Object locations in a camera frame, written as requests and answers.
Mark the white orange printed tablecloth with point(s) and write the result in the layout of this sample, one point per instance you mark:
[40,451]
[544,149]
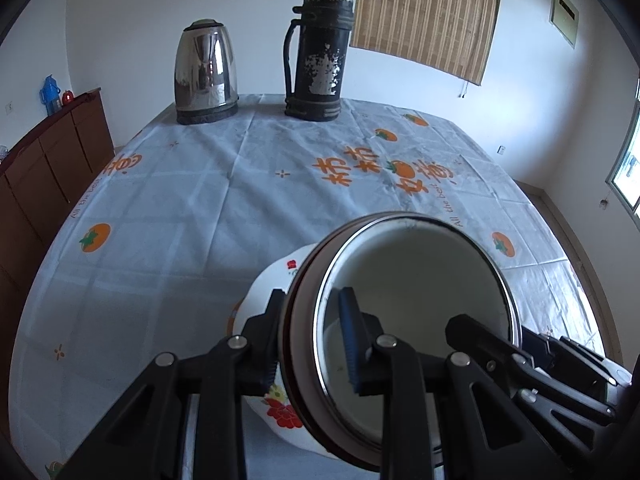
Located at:
[200,210]

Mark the stainless steel electric kettle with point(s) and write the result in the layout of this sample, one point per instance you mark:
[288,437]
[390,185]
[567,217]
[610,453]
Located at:
[205,70]

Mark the red flower white plate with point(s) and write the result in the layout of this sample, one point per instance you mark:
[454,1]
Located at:
[272,270]

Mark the pale green wall panel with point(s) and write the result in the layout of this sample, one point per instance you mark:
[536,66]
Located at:
[564,15]

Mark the large bamboo roller blind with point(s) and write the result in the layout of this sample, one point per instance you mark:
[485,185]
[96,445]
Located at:
[425,10]

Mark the red plastic bowl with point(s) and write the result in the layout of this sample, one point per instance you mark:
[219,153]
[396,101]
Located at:
[336,452]

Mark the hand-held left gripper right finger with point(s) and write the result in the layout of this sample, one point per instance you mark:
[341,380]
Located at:
[350,340]

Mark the small red object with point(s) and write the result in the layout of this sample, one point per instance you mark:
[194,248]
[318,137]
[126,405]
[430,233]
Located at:
[67,97]

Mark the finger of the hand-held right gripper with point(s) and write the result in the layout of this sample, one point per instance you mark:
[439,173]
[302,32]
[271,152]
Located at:
[555,352]
[480,335]

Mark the white enamel bowl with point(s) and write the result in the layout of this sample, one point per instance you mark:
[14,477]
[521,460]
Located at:
[425,270]

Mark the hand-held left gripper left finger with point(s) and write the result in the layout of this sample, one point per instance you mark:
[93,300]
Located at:
[265,330]

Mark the sliding glass window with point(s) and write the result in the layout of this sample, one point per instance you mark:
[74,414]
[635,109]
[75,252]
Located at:
[627,170]

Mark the worn black thermos flask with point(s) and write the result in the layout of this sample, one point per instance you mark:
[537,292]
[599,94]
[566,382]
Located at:
[320,60]

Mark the blue plastic bottle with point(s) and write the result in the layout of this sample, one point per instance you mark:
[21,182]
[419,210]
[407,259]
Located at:
[50,95]

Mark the brown wooden cabinet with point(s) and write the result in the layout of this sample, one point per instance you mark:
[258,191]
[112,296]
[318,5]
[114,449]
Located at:
[45,160]

